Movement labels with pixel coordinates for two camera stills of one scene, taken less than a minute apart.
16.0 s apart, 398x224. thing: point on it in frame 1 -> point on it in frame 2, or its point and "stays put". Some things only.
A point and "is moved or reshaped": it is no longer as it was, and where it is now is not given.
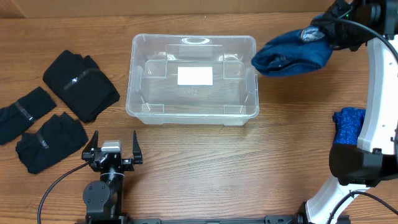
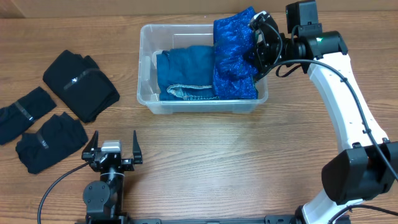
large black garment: x=84 y=88 stays put
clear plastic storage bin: x=193 y=79 is moved or reshaped
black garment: x=15 y=119 stays put
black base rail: x=277 y=219 stays put
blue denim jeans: x=297 y=52 is moved or reshaped
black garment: x=57 y=138 stays put
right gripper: x=337 y=34 -> x=265 y=47
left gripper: x=111 y=158 stays put
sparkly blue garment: x=349 y=122 is moved or reshaped
